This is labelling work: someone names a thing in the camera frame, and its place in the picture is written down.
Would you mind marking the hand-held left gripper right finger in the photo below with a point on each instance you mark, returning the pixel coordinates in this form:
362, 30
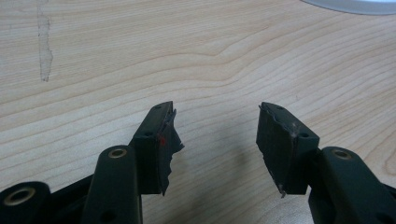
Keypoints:
289, 155

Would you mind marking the round silver metal base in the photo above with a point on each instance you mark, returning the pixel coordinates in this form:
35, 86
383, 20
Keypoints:
351, 5

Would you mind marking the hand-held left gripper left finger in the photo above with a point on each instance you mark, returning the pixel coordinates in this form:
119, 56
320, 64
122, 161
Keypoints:
149, 155

